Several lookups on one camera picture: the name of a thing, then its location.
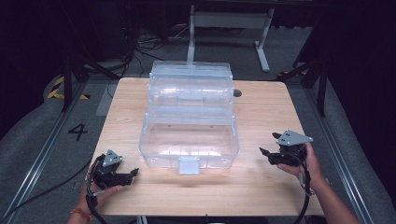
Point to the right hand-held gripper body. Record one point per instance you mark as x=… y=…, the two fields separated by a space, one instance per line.
x=292 y=155

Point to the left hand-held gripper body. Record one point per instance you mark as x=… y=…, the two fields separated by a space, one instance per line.
x=107 y=175

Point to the clear plastic storage box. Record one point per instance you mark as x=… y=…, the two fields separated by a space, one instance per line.
x=189 y=143

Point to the person's right hand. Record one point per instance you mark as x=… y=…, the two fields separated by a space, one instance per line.
x=314 y=171

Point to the person's left hand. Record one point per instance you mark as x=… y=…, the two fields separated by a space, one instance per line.
x=82 y=200

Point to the dark round table grommet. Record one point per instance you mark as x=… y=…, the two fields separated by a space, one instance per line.
x=238 y=93

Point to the black tripod stand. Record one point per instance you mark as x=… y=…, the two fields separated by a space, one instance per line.
x=322 y=90
x=67 y=84

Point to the yellow black floor tape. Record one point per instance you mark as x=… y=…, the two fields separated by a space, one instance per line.
x=56 y=93

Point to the white metal desk frame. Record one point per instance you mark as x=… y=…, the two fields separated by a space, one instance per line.
x=229 y=20

